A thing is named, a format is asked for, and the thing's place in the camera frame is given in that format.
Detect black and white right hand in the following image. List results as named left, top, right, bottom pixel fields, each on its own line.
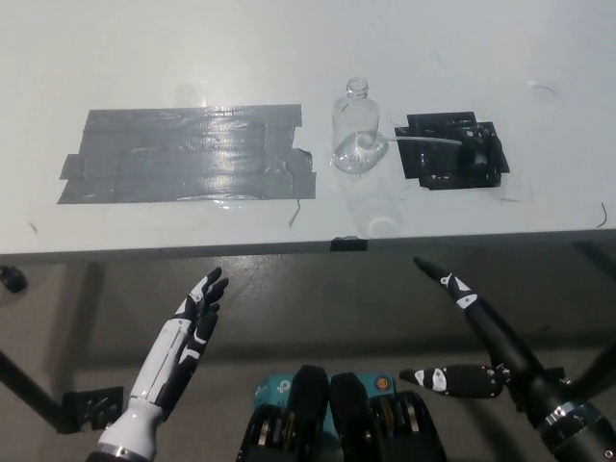
left=398, top=255, right=573, bottom=428

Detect clear plastic spray bottle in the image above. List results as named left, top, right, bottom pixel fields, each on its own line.
left=330, top=76, right=389, bottom=174

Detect grey duct tape patch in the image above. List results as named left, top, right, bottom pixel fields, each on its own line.
left=57, top=104, right=318, bottom=206

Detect white and black left hand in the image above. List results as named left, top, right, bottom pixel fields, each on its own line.
left=128, top=267, right=230, bottom=421

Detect teal TP-Link box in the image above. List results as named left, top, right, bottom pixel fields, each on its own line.
left=253, top=372, right=397, bottom=442

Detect black tape patch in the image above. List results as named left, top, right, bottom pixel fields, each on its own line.
left=394, top=111, right=510, bottom=192

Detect black caster wheel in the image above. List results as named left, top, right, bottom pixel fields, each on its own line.
left=0, top=264, right=28, bottom=293

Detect black robot torso blocks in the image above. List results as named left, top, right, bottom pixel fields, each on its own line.
left=235, top=364, right=449, bottom=462

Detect black spray trigger lid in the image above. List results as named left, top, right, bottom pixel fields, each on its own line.
left=382, top=123, right=500, bottom=172

